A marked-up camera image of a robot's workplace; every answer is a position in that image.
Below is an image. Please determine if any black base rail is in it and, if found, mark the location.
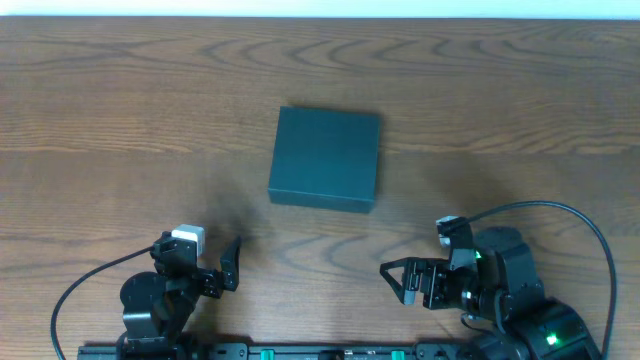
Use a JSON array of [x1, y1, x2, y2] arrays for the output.
[[76, 341, 585, 360]]

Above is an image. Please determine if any dark green gift box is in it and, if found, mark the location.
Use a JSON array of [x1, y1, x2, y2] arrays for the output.
[[268, 106, 381, 213]]

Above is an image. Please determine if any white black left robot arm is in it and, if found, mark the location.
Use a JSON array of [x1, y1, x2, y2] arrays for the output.
[[116, 226, 242, 359]]

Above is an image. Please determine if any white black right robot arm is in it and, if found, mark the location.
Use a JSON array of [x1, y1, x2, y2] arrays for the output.
[[380, 216, 602, 359]]

